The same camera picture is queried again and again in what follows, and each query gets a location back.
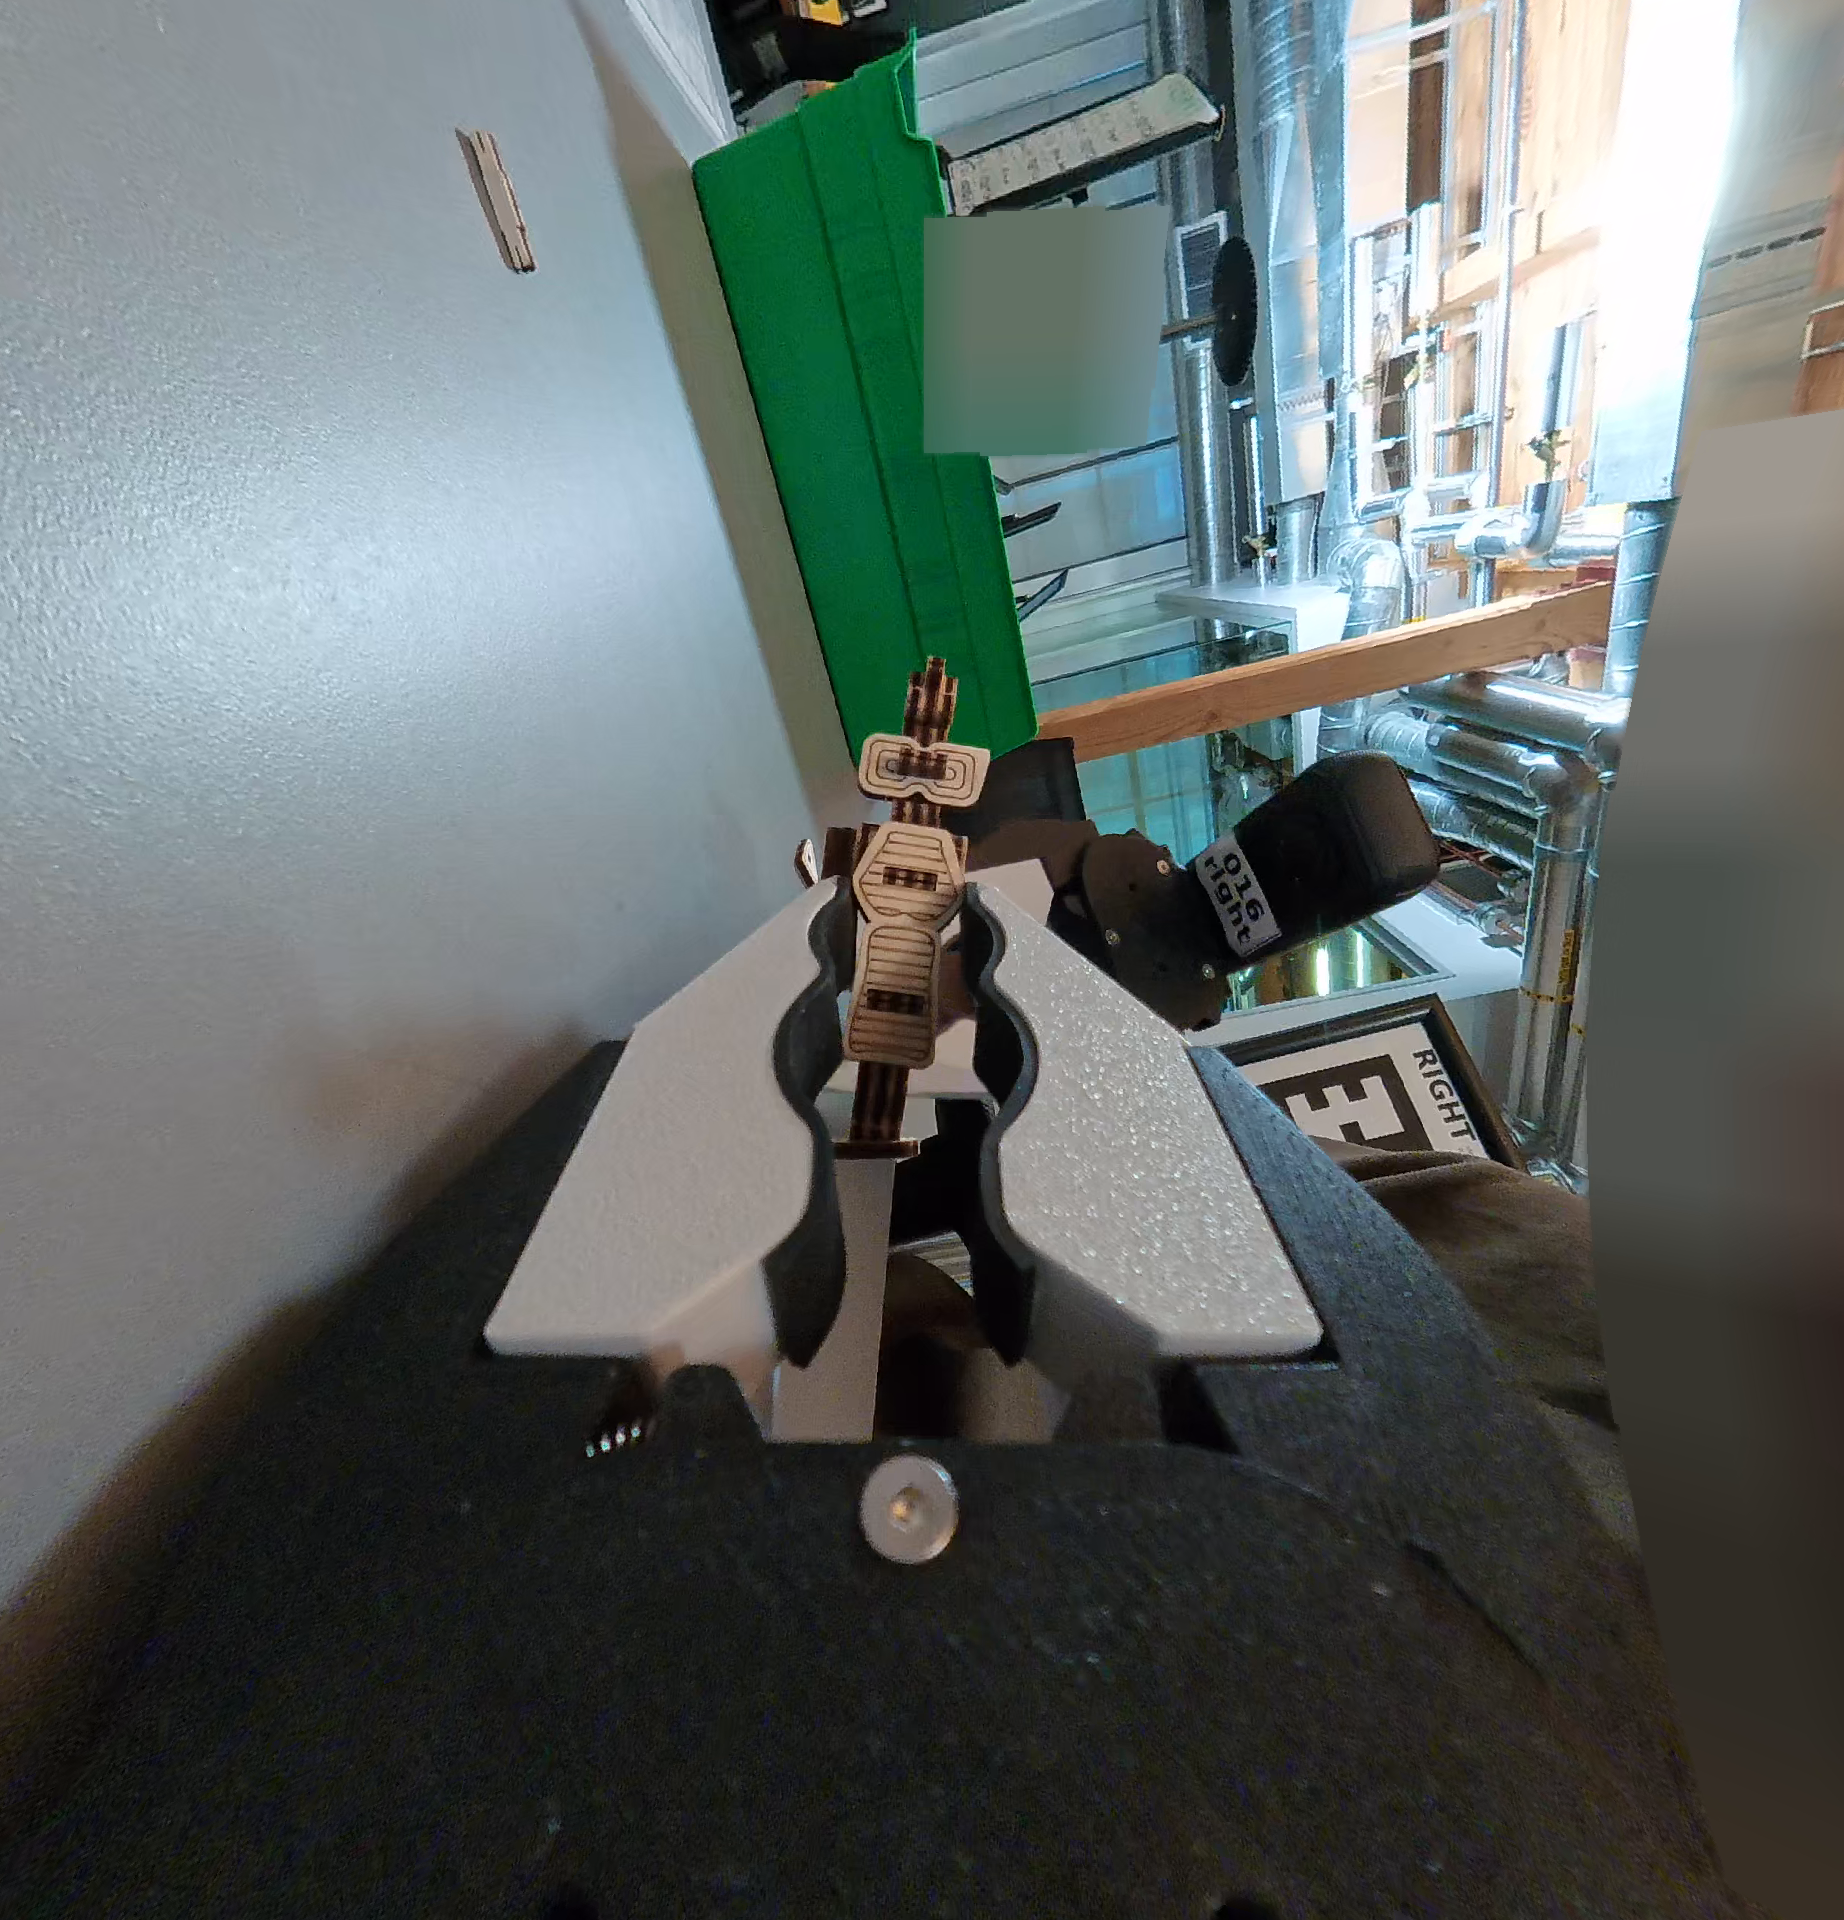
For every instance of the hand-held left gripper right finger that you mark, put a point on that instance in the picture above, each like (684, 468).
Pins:
(1147, 1200)

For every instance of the silver vertical ventilation duct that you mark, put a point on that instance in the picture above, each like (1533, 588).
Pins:
(1290, 226)

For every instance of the wooden railing beam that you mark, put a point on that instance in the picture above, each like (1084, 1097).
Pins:
(1327, 667)

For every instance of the flat wooden model pieces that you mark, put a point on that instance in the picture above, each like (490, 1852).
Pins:
(498, 198)

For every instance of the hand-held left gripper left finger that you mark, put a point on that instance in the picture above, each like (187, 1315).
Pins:
(668, 1170)

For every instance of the black round disc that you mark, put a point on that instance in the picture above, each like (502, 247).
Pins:
(1235, 307)

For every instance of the white table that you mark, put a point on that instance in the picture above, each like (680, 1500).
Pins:
(1251, 603)

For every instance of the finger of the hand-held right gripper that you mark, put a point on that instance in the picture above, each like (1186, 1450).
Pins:
(1020, 888)

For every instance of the white keyboard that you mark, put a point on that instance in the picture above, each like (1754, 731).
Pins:
(1081, 136)

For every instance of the green plastic bin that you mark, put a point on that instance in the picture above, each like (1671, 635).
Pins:
(861, 390)

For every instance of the wooden laser-cut model figure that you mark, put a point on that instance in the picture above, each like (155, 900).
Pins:
(901, 900)

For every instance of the silver horizontal metal pipes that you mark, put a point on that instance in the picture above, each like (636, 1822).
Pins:
(1506, 736)

